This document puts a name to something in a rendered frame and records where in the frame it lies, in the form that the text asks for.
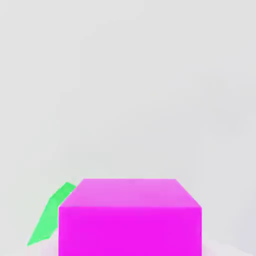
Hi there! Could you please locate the small magenta cube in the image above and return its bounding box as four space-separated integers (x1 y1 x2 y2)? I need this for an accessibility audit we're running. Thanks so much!
58 178 203 256

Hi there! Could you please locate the small green cube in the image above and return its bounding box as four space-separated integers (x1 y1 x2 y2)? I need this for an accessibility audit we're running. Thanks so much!
26 181 77 247

